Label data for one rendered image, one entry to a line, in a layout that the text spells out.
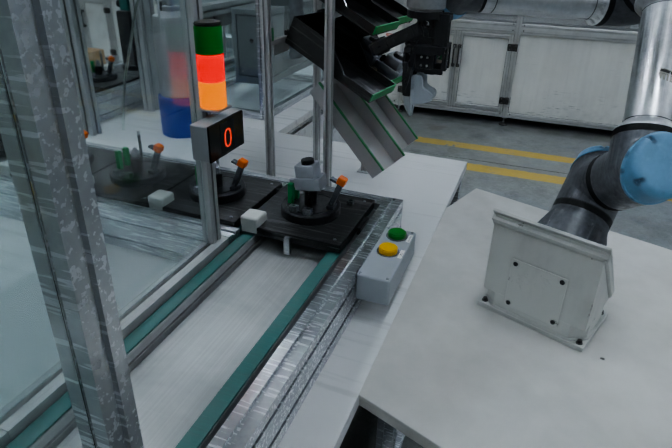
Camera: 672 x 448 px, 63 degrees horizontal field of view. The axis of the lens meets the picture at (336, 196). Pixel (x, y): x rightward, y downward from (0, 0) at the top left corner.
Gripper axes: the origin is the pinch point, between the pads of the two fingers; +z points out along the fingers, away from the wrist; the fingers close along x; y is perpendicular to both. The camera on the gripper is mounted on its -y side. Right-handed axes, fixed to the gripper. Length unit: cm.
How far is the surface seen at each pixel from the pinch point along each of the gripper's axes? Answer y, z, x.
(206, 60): -30.9, -12.1, -26.3
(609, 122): 84, 110, 396
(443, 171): 0, 37, 58
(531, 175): 29, 123, 281
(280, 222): -24.0, 26.1, -12.8
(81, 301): 2, -12, -89
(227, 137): -29.1, 2.8, -24.1
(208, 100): -31.2, -4.8, -26.4
